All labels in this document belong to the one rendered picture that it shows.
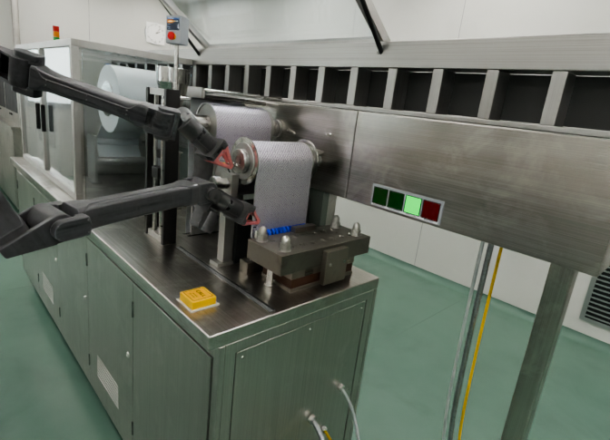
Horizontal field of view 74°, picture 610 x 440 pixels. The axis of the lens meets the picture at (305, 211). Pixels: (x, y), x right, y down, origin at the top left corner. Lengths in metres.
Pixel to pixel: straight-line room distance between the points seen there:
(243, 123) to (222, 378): 0.84
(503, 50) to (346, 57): 0.51
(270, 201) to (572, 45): 0.88
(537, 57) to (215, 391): 1.11
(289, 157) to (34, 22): 5.63
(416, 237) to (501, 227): 2.90
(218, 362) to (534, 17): 3.29
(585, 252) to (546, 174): 0.19
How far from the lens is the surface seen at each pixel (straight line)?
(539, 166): 1.11
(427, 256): 3.99
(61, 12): 6.77
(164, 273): 1.31
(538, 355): 1.39
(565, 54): 1.13
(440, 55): 1.25
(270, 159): 1.26
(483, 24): 3.84
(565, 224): 1.11
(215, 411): 1.14
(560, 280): 1.30
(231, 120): 1.45
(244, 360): 1.11
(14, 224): 0.86
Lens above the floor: 1.44
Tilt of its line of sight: 15 degrees down
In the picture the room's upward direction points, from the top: 7 degrees clockwise
